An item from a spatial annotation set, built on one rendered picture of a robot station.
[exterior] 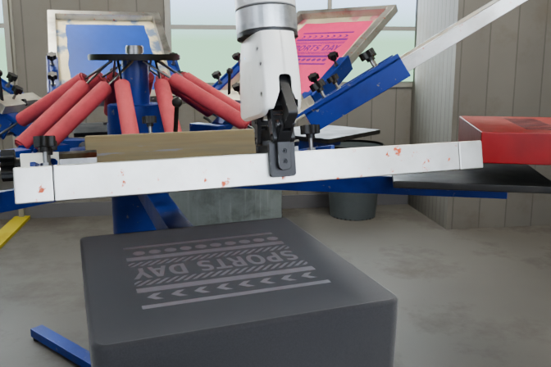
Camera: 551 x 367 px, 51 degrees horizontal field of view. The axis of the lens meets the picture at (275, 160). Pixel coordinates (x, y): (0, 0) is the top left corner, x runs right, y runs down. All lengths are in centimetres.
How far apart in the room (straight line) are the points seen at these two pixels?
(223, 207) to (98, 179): 361
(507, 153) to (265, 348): 108
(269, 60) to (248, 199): 358
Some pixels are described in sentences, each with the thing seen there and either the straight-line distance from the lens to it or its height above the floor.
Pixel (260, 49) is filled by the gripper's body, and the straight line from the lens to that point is 67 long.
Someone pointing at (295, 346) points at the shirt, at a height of 90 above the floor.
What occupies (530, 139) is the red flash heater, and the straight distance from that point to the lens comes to 175.
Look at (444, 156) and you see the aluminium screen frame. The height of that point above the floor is 118.
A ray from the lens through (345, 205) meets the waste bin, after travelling 476.
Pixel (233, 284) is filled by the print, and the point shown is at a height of 95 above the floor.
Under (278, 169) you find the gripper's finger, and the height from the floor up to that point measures 118.
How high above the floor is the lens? 131
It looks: 10 degrees down
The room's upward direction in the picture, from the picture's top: straight up
